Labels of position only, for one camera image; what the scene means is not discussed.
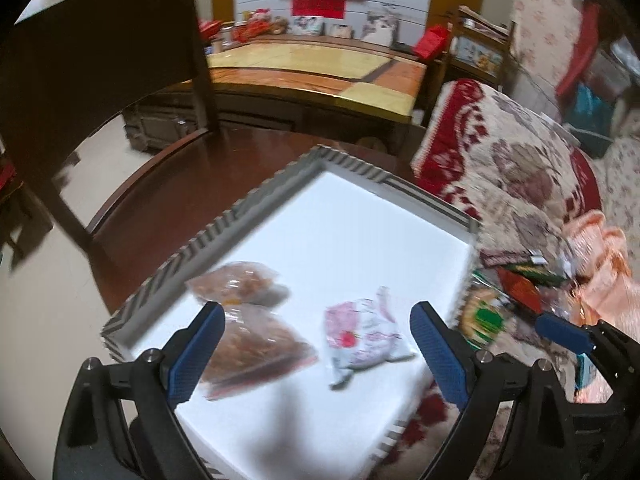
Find wooden shelf cabinet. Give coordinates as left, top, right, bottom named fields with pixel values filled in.
left=445, top=6, right=516, bottom=89

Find red wall banner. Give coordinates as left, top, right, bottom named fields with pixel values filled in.
left=291, top=0, right=346, bottom=20

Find wooden coffee table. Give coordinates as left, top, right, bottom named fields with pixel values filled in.
left=121, top=34, right=429, bottom=154

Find striped white storage box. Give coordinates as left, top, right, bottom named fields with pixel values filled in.
left=101, top=146, right=480, bottom=479

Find clear plastic bag dark snacks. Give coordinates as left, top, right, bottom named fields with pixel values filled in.
left=537, top=281, right=582, bottom=325

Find red gift bag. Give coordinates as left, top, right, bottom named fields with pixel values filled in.
left=412, top=24, right=449, bottom=63

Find green round cake packet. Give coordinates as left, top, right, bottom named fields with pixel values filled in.
left=458, top=284, right=510, bottom=349

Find strawberry snack packet white pink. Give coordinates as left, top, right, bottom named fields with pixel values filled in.
left=322, top=286, right=416, bottom=389

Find clear bag brown snacks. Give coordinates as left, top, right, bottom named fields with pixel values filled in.
left=186, top=261, right=290, bottom=308
left=198, top=304, right=318, bottom=401

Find dark wooden chair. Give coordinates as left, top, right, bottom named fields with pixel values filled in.
left=0, top=0, right=417, bottom=311

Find floral bed sheet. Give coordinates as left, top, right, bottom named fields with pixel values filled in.
left=593, top=106, right=639, bottom=245

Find dark brown snack bar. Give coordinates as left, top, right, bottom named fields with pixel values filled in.
left=480, top=249, right=548, bottom=268

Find pink satin quilt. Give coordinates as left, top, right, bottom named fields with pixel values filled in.
left=562, top=209, right=634, bottom=403

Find dark green snack packet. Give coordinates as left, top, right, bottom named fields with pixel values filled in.
left=506, top=264, right=567, bottom=286

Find red orange snack packet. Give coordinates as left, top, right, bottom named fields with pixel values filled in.
left=497, top=268, right=542, bottom=314

